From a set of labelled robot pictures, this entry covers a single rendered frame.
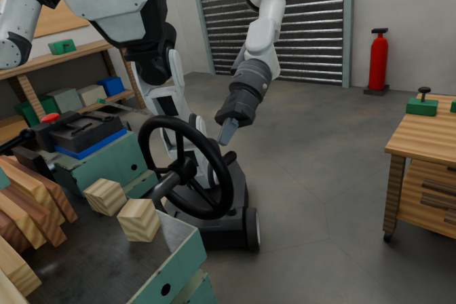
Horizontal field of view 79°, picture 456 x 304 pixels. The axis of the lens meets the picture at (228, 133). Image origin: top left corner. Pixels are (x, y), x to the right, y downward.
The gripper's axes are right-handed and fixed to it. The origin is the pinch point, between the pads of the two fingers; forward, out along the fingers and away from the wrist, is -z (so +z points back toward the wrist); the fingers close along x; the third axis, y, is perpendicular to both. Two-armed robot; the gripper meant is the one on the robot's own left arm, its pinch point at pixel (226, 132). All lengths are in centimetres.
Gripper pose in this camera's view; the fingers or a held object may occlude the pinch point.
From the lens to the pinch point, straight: 62.6
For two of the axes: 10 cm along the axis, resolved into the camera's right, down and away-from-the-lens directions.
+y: -7.7, -5.2, -3.7
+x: -5.0, 1.2, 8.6
